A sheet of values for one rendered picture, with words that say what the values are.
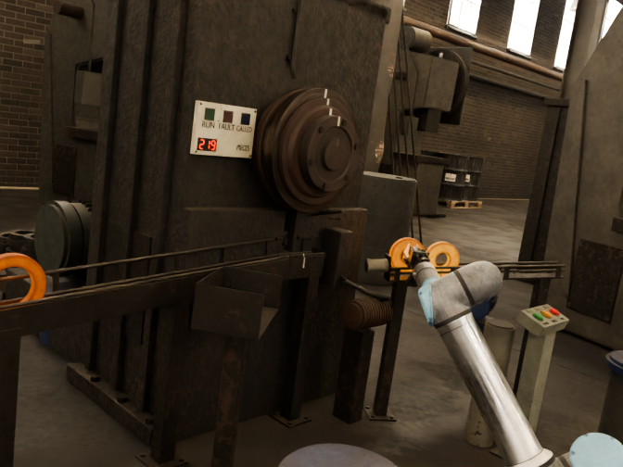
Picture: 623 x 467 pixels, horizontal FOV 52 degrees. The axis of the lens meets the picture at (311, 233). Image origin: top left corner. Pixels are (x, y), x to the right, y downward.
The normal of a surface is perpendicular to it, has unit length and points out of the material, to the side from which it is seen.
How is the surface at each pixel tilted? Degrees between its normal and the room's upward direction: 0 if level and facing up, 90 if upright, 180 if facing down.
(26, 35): 90
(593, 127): 90
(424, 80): 90
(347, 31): 90
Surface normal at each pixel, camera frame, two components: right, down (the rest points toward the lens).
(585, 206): -0.84, -0.03
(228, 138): 0.71, 0.21
